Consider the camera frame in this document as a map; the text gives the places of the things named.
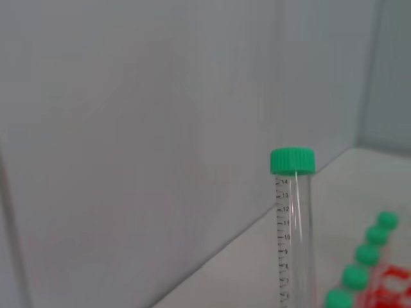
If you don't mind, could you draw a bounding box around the clear graduated green-capped test tube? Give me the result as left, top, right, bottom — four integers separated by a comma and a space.
269, 147, 317, 308

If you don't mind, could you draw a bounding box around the orange plastic test tube rack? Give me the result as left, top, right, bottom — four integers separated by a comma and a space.
369, 262, 411, 308

